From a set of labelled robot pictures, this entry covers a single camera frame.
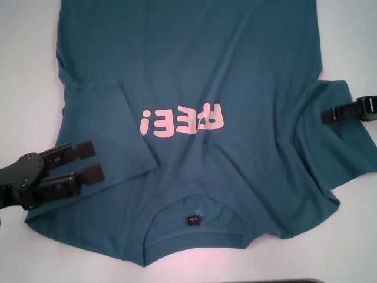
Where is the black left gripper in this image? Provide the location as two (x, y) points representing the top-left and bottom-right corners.
(0, 140), (106, 212)

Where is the teal t-shirt with pink print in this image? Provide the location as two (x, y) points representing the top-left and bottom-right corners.
(25, 0), (377, 260)

